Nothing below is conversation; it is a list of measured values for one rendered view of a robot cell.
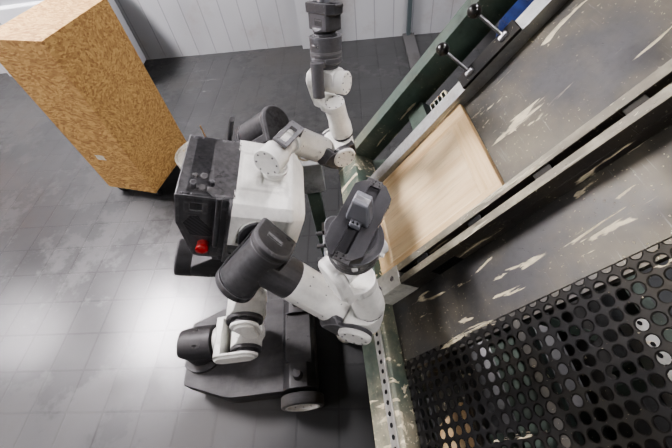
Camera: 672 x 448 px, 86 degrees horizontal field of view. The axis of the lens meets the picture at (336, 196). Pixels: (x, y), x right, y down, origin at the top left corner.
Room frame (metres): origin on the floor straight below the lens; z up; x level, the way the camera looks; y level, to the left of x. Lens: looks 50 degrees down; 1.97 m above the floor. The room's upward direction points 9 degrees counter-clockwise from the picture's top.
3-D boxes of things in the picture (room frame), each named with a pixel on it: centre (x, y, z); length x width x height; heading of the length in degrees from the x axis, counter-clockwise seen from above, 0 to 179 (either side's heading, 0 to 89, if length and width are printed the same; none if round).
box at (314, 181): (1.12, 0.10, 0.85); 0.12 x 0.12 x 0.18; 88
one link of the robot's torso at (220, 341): (0.64, 0.57, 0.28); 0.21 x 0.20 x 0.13; 88
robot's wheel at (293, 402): (0.37, 0.30, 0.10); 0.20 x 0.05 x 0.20; 88
